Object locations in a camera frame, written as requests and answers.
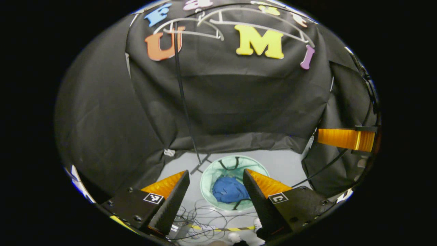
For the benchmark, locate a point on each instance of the white empty hanger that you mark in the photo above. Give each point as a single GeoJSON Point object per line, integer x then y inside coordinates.
{"type": "Point", "coordinates": [191, 33]}

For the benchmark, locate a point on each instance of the black clothes rack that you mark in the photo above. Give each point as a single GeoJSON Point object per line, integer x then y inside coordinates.
{"type": "Point", "coordinates": [184, 102]}

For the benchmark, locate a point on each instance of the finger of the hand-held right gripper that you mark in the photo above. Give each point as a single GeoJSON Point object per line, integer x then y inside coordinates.
{"type": "Point", "coordinates": [338, 137]}

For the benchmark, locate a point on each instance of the black backdrop cloth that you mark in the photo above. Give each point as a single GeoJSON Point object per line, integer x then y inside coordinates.
{"type": "Point", "coordinates": [239, 102]}

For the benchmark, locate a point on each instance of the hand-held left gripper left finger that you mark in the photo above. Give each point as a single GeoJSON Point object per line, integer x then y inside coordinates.
{"type": "Point", "coordinates": [172, 203]}

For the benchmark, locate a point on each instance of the yellow black floor tape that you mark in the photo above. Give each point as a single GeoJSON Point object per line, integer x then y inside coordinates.
{"type": "Point", "coordinates": [222, 228]}

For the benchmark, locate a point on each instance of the white plastic hanger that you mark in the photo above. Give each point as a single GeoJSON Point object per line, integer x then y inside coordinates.
{"type": "Point", "coordinates": [220, 17]}

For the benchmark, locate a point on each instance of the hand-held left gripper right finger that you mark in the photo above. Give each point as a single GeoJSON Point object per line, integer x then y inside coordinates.
{"type": "Point", "coordinates": [259, 201]}

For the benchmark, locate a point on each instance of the white shoe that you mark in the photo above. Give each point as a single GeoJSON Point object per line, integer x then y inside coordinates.
{"type": "Point", "coordinates": [258, 223]}
{"type": "Point", "coordinates": [235, 237]}

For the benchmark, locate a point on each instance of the small white bundle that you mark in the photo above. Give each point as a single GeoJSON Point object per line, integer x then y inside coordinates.
{"type": "Point", "coordinates": [169, 152]}

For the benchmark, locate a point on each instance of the monitor screen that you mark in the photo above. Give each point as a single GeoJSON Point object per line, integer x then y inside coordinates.
{"type": "Point", "coordinates": [80, 186]}

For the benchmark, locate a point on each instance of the green laundry hamper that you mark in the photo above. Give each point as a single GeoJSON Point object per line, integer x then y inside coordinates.
{"type": "Point", "coordinates": [210, 181]}

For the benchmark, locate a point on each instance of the blue jacket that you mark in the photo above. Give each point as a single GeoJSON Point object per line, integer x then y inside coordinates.
{"type": "Point", "coordinates": [228, 189]}

